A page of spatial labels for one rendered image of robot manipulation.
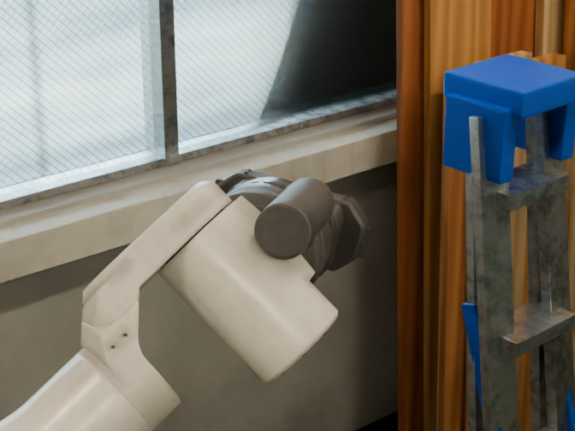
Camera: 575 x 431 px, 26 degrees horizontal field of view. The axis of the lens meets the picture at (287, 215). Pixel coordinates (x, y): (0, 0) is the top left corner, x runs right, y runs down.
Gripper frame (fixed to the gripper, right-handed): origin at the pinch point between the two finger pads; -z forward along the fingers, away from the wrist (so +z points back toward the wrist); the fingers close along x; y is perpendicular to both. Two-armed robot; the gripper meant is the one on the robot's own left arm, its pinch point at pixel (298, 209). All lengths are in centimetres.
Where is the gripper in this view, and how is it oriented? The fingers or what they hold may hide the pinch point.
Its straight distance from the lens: 100.0
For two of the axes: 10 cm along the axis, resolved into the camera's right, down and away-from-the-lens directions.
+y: 2.3, -9.5, -2.3
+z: -1.8, 1.9, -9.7
